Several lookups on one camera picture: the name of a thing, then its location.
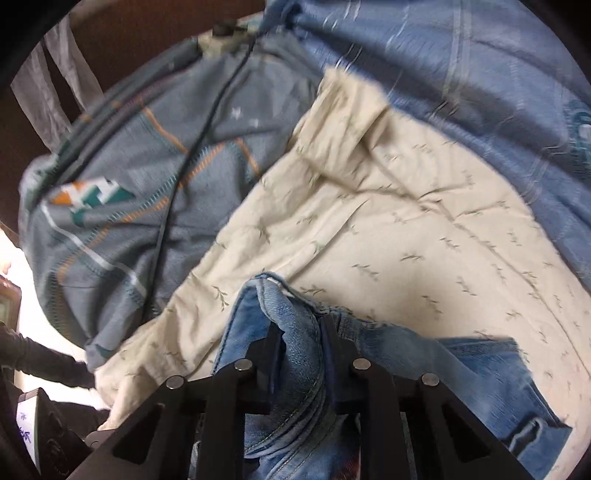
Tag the grey patterned pillow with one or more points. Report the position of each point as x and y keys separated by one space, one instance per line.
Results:
x=115 y=240

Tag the blue plaid quilt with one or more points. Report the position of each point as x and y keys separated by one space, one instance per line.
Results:
x=438 y=69

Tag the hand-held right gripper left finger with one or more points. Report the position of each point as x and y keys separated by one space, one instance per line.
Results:
x=221 y=397

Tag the person's left forearm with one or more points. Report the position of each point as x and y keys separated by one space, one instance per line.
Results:
x=41 y=362

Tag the cream leaf-print bed sheet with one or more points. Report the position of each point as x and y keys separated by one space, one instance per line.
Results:
x=392 y=221

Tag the white power strip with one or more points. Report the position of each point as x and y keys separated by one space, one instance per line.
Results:
x=226 y=41

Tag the blue denim short pants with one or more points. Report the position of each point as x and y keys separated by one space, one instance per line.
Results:
x=300 y=332

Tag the grey hanging cloth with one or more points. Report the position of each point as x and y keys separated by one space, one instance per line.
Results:
x=46 y=87

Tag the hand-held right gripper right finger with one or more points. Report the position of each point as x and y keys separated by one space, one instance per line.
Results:
x=388 y=401

